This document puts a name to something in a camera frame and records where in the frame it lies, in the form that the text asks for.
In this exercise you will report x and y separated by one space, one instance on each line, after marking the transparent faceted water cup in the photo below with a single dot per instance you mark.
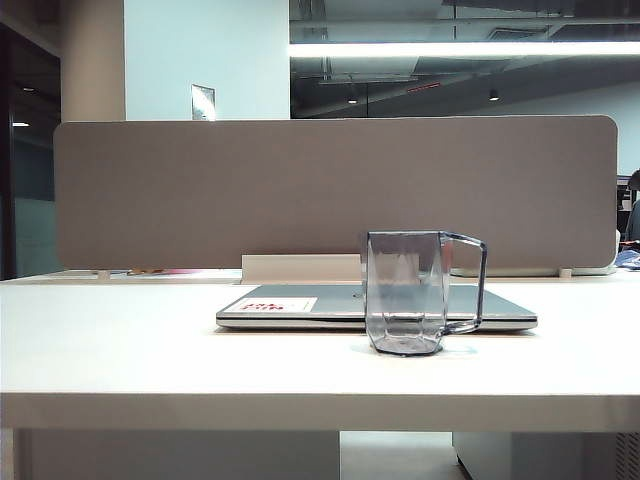
400 300

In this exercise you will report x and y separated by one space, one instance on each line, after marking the white laptop sticker red print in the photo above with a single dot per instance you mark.
300 304

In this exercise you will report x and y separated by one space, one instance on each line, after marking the silver closed laptop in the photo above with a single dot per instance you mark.
300 320

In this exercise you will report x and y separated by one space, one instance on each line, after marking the brown fabric desk divider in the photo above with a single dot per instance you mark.
300 190

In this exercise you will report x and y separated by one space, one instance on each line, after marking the pink and orange papers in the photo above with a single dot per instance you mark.
160 271

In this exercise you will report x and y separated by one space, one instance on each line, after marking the red ceiling sign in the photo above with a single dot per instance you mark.
424 88

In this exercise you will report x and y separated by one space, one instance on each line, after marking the white flat device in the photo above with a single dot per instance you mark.
525 271

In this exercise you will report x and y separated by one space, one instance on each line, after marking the beige divider foot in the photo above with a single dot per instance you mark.
103 274
565 273

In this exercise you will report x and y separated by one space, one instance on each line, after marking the long white ceiling light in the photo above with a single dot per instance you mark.
450 49

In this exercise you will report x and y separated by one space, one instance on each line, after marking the white desk support panel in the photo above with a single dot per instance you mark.
175 457

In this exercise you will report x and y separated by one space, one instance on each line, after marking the blue cloth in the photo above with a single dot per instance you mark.
630 260

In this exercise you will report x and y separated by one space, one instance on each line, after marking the white under-desk cabinet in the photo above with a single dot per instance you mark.
550 457

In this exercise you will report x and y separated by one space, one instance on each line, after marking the seated person in background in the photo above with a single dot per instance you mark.
635 210

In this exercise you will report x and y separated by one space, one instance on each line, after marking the framed wall poster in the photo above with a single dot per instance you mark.
203 100

